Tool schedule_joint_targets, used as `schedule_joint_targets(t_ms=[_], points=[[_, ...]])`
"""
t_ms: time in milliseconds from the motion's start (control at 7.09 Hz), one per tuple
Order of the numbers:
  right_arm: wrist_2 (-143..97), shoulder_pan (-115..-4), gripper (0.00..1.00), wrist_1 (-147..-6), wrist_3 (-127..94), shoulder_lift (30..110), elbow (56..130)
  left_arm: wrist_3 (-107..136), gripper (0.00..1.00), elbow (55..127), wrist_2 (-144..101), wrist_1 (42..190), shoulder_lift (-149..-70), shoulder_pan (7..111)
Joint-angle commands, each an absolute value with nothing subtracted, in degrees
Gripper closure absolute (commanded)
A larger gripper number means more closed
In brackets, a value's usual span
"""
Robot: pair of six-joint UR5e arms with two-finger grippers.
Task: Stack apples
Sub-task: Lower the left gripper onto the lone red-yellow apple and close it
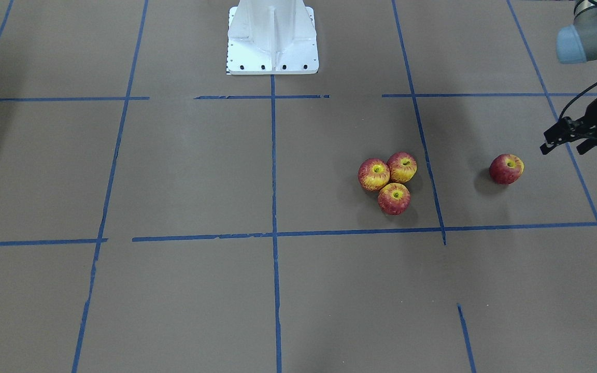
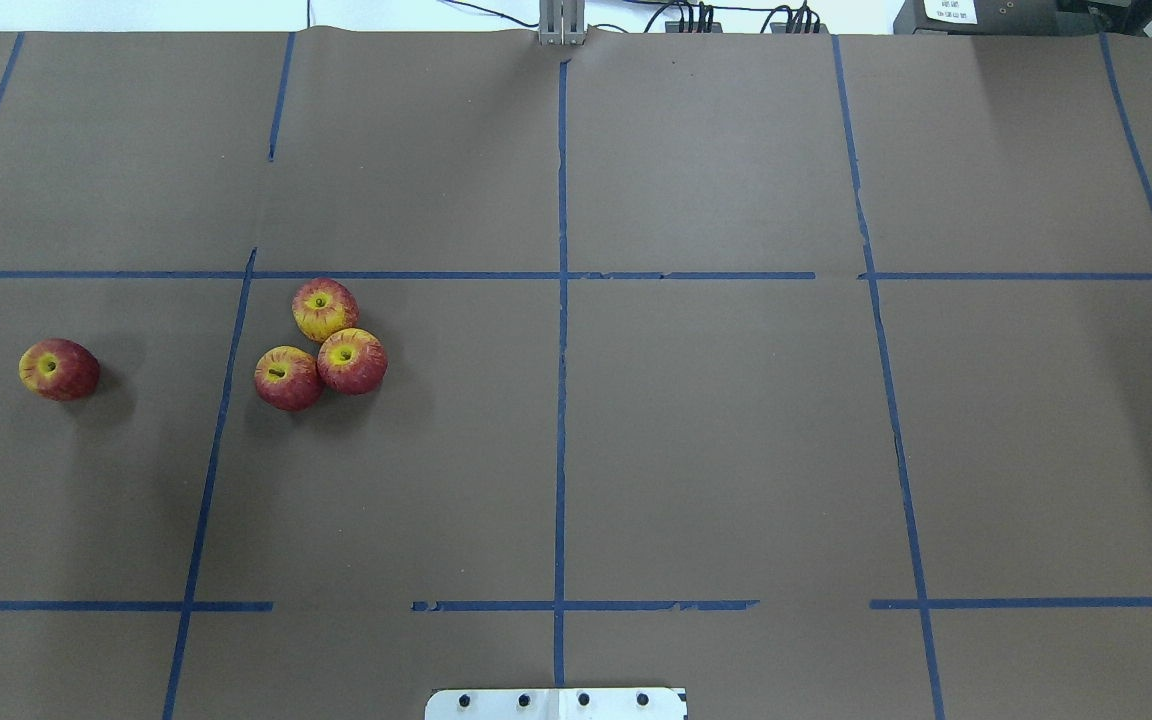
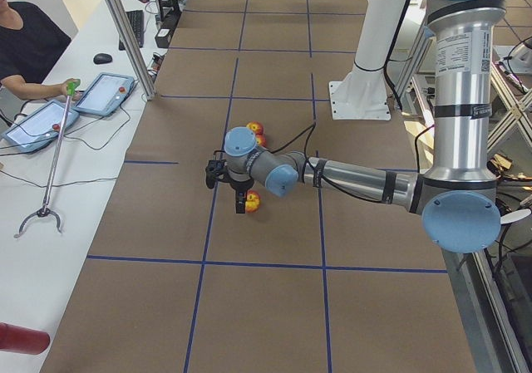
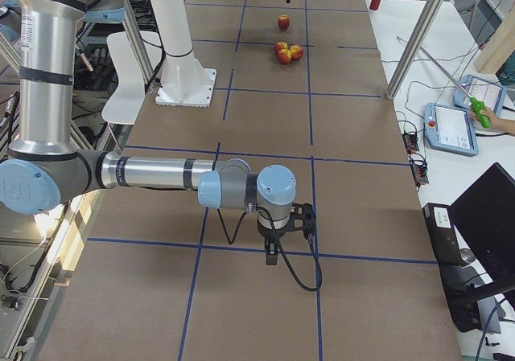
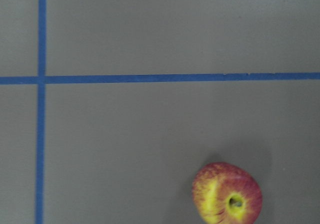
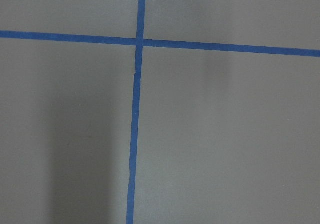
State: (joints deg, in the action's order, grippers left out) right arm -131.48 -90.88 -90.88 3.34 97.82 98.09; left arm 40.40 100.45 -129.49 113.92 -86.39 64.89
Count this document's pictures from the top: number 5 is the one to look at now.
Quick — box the lone red yellow apple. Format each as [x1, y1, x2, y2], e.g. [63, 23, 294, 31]
[192, 162, 263, 224]

